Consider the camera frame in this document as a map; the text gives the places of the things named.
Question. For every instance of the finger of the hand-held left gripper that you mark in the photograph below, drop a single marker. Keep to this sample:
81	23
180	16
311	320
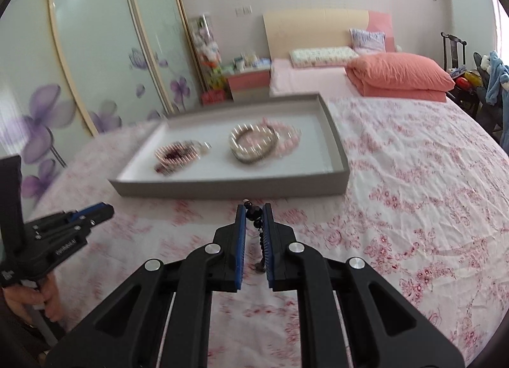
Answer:
99	216
85	211

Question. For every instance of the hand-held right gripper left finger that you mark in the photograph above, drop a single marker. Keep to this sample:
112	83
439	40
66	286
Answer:
239	248

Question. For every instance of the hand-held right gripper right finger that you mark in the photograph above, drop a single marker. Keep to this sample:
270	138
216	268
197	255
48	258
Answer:
268	250

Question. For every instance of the grey cardboard tray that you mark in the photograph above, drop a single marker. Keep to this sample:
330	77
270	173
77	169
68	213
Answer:
310	153

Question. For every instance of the person's left hand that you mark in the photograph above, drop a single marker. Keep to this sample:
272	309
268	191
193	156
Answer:
51	296

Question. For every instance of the red box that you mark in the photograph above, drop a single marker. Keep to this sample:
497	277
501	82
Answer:
213	97

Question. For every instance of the pink floral bedsheet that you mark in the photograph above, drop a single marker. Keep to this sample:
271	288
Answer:
417	213

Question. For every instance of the floral glass wardrobe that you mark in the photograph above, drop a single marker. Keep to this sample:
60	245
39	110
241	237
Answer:
79	54

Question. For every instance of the pink nightstand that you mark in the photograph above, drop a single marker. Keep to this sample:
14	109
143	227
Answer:
248	83

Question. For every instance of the pink bed sheet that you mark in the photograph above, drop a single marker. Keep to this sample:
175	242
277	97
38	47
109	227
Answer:
306	79

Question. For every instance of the clear tube of plush toys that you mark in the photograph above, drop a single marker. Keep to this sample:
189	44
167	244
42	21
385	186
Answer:
204	54

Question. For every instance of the floral print pillow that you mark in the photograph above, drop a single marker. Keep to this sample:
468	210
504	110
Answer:
322	56

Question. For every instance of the folded salmon pink quilt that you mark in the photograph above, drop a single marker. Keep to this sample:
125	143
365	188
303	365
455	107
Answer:
401	73

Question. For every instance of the cream and pink headboard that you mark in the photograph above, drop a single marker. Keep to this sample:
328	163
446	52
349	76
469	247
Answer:
314	30

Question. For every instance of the purple print pillow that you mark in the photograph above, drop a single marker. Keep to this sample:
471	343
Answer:
368	42

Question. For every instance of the dark wooden chair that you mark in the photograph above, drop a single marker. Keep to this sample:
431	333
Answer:
451	54

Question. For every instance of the blue clothing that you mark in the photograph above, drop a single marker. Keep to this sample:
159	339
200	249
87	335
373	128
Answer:
495	77

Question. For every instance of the wall socket plate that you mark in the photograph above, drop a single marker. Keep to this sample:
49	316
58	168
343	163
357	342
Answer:
243	10

